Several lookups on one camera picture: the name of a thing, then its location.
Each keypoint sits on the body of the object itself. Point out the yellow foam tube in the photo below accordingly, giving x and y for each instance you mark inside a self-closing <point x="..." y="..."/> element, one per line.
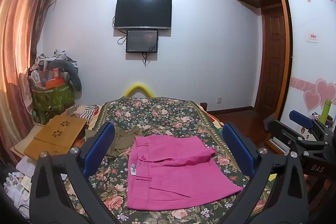
<point x="137" y="87"/>

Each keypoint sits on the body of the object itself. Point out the colourful plush blanket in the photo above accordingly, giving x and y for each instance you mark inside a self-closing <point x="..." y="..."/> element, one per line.
<point x="216" y="121"/>

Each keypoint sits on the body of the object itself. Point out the pink pants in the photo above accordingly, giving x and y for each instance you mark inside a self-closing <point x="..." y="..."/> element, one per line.
<point x="168" y="171"/>

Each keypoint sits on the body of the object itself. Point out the olive green garment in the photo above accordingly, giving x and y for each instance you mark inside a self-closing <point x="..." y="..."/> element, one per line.
<point x="123" y="141"/>

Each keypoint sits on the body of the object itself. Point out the beige cardboard sheet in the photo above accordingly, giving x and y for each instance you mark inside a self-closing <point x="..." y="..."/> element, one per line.
<point x="19" y="146"/>

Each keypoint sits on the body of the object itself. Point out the floral bedspread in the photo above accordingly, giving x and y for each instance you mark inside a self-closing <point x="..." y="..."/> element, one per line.
<point x="168" y="116"/>

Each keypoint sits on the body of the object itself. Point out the white wall socket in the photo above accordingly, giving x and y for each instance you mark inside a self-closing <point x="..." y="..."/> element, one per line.
<point x="219" y="100"/>

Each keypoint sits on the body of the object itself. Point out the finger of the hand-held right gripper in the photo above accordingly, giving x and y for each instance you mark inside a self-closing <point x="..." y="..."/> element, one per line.
<point x="286" y="132"/>
<point x="302" y="118"/>

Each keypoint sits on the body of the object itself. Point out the brown wooden door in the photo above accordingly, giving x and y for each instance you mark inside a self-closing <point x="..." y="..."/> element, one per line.
<point x="273" y="61"/>

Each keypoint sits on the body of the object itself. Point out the bamboo lap table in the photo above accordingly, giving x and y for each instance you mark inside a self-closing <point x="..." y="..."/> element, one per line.
<point x="55" y="137"/>

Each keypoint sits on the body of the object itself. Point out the pink striped curtain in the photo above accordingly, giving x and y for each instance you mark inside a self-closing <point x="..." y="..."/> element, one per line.
<point x="15" y="43"/>

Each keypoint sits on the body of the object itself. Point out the black wall television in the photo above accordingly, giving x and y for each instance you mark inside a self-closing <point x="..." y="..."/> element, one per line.
<point x="143" y="13"/>

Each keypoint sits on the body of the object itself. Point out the white plastic bag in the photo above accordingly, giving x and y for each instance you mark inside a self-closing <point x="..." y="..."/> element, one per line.
<point x="19" y="187"/>

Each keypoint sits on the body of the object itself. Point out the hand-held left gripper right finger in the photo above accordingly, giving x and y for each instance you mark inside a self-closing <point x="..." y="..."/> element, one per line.
<point x="237" y="151"/>

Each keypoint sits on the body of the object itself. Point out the green fabric storage bag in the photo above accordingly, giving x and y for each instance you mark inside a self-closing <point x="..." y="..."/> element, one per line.
<point x="52" y="98"/>

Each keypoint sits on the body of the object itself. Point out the red and white sticker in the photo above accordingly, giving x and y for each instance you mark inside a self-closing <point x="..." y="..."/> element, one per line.
<point x="312" y="38"/>

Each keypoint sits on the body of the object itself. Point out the white heart-print sliding door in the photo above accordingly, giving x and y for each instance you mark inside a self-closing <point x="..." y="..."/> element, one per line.
<point x="309" y="69"/>

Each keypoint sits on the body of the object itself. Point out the green bottle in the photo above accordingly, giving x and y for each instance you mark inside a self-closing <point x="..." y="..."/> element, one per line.
<point x="326" y="109"/>

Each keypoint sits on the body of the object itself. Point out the wooden bed post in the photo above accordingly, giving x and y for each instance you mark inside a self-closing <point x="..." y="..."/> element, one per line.
<point x="203" y="106"/>

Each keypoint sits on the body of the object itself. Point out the small black monitor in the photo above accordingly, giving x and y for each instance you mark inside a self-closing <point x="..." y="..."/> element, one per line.
<point x="141" y="40"/>

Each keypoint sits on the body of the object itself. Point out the orange box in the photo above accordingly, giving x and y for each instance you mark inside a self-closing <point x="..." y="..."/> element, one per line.
<point x="54" y="83"/>

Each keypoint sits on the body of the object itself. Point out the grey cloth pile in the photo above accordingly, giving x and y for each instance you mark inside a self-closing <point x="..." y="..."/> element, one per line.
<point x="59" y="54"/>

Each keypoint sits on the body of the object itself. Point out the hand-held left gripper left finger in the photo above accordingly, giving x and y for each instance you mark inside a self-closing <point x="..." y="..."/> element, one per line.
<point x="99" y="151"/>

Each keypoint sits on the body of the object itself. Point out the brown patterned curtain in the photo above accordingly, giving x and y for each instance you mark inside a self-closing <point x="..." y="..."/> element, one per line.
<point x="46" y="16"/>

